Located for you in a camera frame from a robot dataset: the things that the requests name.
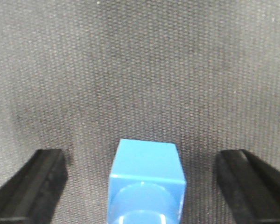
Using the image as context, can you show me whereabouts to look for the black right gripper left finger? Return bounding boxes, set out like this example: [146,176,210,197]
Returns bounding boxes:
[0,149,68,224]

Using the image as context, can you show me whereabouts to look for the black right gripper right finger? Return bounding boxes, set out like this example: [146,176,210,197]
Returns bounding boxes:
[216,149,280,224]

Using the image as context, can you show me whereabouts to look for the blue block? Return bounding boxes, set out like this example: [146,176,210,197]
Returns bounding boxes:
[106,139,187,224]

